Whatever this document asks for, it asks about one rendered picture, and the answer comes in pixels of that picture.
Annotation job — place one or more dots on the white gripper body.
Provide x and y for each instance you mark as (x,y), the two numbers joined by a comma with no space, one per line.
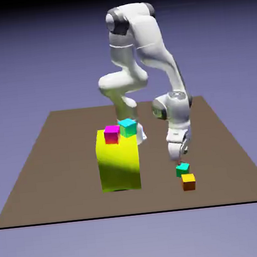
(175,149)

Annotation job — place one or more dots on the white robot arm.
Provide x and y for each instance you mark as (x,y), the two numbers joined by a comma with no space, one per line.
(148,39)

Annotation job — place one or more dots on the small green cube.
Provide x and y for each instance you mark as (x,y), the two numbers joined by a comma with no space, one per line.
(182,169)

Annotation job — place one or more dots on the small orange cube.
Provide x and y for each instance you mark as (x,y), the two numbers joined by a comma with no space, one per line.
(188,182)

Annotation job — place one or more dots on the small cyan cube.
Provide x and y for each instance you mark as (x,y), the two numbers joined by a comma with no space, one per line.
(128,128)

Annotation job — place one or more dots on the small magenta cube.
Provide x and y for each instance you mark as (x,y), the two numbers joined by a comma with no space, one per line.
(111,134)

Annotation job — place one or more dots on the large yellow box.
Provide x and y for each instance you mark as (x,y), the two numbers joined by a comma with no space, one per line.
(118,163)

